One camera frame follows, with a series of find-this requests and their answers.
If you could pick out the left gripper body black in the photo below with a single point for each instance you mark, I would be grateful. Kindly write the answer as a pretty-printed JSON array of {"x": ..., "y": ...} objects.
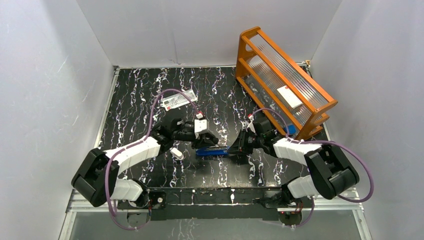
[{"x": 201, "y": 139}]

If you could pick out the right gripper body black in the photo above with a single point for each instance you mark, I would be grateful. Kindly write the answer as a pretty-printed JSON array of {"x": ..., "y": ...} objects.
[{"x": 249, "y": 141}]

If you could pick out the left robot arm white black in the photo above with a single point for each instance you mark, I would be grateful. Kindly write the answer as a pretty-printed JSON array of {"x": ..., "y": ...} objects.
[{"x": 97, "y": 178}]

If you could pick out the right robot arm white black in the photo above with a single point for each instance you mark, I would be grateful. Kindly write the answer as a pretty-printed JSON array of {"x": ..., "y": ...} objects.
[{"x": 330, "y": 171}]

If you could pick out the clear plastic package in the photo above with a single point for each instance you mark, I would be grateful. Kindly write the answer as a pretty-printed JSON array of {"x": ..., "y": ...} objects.
[{"x": 178, "y": 100}]

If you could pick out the blue object on shelf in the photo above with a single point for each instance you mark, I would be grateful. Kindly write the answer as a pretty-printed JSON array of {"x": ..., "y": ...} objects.
[{"x": 291, "y": 129}]

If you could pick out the white box on shelf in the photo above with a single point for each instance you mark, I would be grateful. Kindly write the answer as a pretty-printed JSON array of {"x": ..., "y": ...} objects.
[{"x": 289, "y": 98}]

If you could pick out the orange wooden shelf rack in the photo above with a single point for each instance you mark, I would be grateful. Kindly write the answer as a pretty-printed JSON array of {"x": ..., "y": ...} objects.
[{"x": 262, "y": 67}]

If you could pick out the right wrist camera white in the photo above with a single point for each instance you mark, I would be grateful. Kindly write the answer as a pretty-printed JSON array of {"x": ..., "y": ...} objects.
[{"x": 250, "y": 124}]

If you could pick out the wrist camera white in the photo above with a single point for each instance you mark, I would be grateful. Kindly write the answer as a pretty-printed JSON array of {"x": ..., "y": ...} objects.
[
  {"x": 201, "y": 126},
  {"x": 250, "y": 124}
]

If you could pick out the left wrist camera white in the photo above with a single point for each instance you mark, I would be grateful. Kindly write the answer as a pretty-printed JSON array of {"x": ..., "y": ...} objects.
[{"x": 201, "y": 126}]

